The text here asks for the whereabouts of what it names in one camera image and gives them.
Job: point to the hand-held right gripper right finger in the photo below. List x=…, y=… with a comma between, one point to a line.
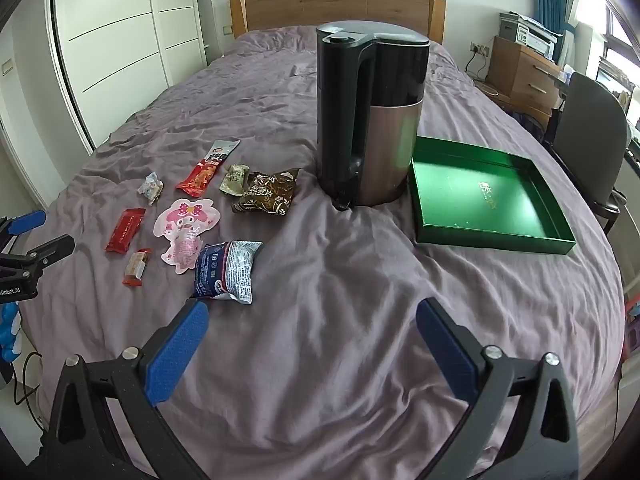
x=445, y=350

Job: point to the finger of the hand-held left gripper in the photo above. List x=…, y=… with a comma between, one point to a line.
x=30, y=221
x=50, y=251

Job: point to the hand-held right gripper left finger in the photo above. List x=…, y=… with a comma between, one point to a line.
x=177, y=350

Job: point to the small white candy wrapper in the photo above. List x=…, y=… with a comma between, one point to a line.
x=151, y=188

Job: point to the olive green candy packet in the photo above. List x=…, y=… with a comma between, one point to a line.
x=234, y=180

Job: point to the person's left hand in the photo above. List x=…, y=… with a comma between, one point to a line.
x=7, y=335

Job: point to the red bar packet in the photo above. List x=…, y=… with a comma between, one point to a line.
x=125, y=230

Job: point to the small orange candy packet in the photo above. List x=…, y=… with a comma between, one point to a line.
x=136, y=267

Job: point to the blue and white snack packet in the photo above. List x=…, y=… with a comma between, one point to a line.
x=227, y=270

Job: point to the purple bed sheet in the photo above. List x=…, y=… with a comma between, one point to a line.
x=325, y=335

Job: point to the pink cartoon pouch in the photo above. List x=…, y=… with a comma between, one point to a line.
x=182, y=225

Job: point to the green box lid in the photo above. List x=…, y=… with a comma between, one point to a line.
x=480, y=210

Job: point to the red and silver snack packet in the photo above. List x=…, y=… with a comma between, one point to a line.
x=205, y=172

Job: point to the brown snack packet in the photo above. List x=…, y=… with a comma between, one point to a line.
x=265, y=195

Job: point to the white wardrobe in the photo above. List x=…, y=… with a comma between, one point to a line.
x=125, y=35

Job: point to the grey chair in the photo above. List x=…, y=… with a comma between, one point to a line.
x=590, y=135

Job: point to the wooden dresser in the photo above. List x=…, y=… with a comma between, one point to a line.
x=520, y=75

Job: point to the white printer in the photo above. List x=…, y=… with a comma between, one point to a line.
x=532, y=32

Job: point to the wooden headboard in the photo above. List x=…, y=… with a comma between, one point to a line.
x=300, y=10

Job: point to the window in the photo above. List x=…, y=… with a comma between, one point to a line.
x=620, y=35

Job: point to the wall light switch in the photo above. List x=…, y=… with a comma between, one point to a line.
x=6, y=68

